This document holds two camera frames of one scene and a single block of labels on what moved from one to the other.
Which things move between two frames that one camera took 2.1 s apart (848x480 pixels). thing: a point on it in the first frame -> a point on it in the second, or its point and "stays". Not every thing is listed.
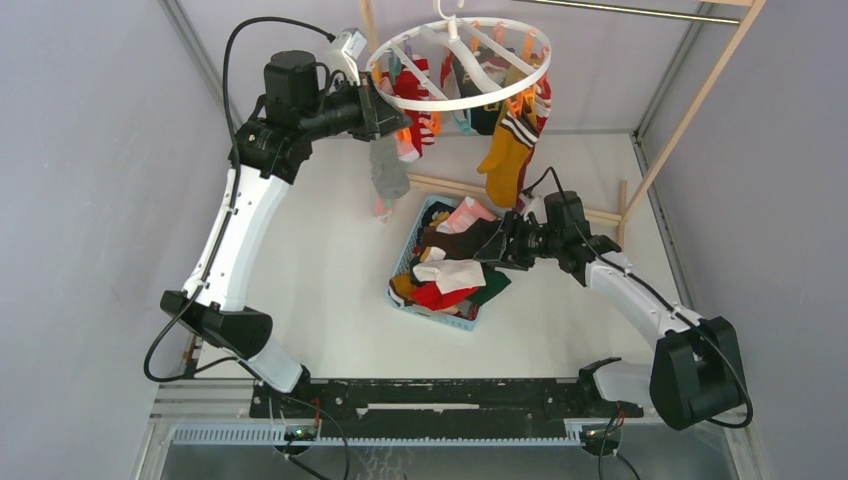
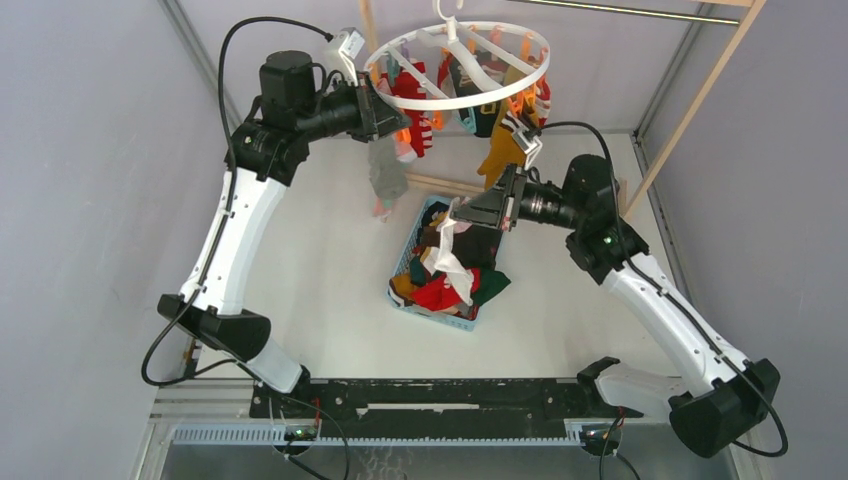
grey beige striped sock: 389,173 stays
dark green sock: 495,279 stays
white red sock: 447,284 -> 443,257
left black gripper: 376,115 stays
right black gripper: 497,251 -> 498,207
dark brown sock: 460,245 stays
